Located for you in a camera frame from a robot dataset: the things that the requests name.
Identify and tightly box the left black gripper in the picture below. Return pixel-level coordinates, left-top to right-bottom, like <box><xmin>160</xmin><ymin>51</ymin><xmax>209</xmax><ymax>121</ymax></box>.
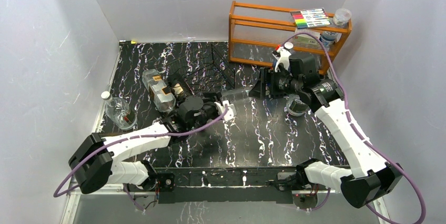
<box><xmin>188</xmin><ymin>90</ymin><xmax>224</xmax><ymax>131</ymax></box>

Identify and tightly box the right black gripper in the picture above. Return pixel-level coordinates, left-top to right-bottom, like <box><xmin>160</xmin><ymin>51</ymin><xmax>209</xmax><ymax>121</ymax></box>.
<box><xmin>248</xmin><ymin>67</ymin><xmax>302</xmax><ymax>100</ymax></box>

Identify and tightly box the clear round silver-cap bottle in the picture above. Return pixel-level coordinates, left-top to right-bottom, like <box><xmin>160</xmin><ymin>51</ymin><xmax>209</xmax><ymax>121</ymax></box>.
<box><xmin>285</xmin><ymin>95</ymin><xmax>309</xmax><ymax>117</ymax></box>

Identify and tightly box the clear square liquor bottle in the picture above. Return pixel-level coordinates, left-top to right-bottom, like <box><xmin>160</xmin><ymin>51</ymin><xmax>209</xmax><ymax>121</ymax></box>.
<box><xmin>142</xmin><ymin>69</ymin><xmax>176</xmax><ymax>113</ymax></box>

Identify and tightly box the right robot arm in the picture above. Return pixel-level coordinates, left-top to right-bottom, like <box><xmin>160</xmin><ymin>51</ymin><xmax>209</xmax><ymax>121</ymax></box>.
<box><xmin>249</xmin><ymin>54</ymin><xmax>402</xmax><ymax>208</ymax></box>

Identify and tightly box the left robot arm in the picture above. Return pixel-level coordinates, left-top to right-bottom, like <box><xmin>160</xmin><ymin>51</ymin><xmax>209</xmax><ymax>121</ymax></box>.
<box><xmin>68</xmin><ymin>93</ymin><xmax>237</xmax><ymax>194</ymax></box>

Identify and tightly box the clear round flask bottle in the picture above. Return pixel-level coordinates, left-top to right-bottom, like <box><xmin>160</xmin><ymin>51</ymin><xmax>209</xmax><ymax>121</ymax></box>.
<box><xmin>101</xmin><ymin>91</ymin><xmax>137</xmax><ymax>130</ymax></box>

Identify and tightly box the orange wooden shelf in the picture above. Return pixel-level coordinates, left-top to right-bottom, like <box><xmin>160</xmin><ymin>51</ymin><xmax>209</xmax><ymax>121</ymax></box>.
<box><xmin>228</xmin><ymin>1</ymin><xmax>353</xmax><ymax>74</ymax></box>

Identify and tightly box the white red small box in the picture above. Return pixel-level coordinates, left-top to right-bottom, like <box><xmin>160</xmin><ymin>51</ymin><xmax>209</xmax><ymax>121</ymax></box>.
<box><xmin>294</xmin><ymin>29</ymin><xmax>321</xmax><ymax>45</ymax></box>

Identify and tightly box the blue label plastic jar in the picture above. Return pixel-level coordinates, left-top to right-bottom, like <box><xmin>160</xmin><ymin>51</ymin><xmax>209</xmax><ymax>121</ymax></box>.
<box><xmin>319</xmin><ymin>31</ymin><xmax>338</xmax><ymax>48</ymax></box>

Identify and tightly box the coloured marker pen pack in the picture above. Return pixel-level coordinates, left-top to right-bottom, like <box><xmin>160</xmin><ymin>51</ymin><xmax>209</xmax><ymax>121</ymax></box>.
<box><xmin>290</xmin><ymin>8</ymin><xmax>331</xmax><ymax>29</ymax></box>

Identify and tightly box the clear plastic lidded cup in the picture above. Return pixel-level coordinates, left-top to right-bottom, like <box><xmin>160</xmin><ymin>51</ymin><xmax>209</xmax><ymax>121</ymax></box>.
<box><xmin>332</xmin><ymin>8</ymin><xmax>352</xmax><ymax>28</ymax></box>

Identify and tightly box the brown book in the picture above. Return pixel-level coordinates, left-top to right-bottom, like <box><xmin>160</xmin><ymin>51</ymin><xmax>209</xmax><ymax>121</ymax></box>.
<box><xmin>92</xmin><ymin>132</ymin><xmax>133</xmax><ymax>138</ymax></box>

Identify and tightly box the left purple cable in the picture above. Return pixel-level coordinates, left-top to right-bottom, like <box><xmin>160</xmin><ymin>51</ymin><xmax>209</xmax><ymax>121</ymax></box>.
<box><xmin>53</xmin><ymin>105</ymin><xmax>229</xmax><ymax>198</ymax></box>

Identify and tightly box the purple cable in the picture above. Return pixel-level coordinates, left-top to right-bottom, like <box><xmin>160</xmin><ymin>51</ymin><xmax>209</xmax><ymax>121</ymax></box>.
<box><xmin>280</xmin><ymin>32</ymin><xmax>427</xmax><ymax>224</ymax></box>
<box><xmin>53</xmin><ymin>105</ymin><xmax>229</xmax><ymax>198</ymax></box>

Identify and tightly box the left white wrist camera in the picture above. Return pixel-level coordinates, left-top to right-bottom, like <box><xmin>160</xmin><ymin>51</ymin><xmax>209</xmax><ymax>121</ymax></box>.
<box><xmin>214</xmin><ymin>100</ymin><xmax>237</xmax><ymax>121</ymax></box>

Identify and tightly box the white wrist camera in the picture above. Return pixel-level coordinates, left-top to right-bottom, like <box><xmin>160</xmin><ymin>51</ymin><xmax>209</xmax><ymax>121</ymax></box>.
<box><xmin>214</xmin><ymin>100</ymin><xmax>237</xmax><ymax>121</ymax></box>
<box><xmin>272</xmin><ymin>45</ymin><xmax>291</xmax><ymax>73</ymax></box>

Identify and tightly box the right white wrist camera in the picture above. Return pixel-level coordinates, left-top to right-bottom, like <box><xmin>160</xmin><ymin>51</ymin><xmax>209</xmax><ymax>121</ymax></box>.
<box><xmin>272</xmin><ymin>45</ymin><xmax>291</xmax><ymax>73</ymax></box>

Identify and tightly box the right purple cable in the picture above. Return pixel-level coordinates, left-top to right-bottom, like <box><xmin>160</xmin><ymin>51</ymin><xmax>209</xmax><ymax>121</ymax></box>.
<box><xmin>280</xmin><ymin>32</ymin><xmax>427</xmax><ymax>224</ymax></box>

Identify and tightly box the black base frame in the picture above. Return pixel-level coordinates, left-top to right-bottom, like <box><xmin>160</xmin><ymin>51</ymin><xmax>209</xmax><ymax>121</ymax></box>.
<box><xmin>155</xmin><ymin>167</ymin><xmax>306</xmax><ymax>204</ymax></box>

